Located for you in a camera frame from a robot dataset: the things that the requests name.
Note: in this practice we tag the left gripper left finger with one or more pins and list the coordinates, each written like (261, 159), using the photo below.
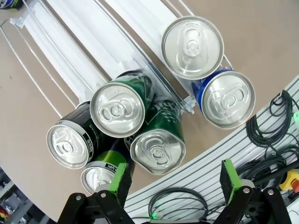
(116, 186)

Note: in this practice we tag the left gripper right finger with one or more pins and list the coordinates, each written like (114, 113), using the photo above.
(230, 184)

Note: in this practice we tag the blue Pocari Sweat can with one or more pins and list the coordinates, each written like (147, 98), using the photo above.
(192, 46)
(229, 100)

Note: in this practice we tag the white can dispenser rack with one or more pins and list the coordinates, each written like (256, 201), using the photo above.
(70, 35)

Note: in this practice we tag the yellow emergency stop button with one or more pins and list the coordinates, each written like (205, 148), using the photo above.
(290, 179)

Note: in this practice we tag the green Chilsung cider can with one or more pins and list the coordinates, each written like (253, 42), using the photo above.
(156, 151)
(116, 112)

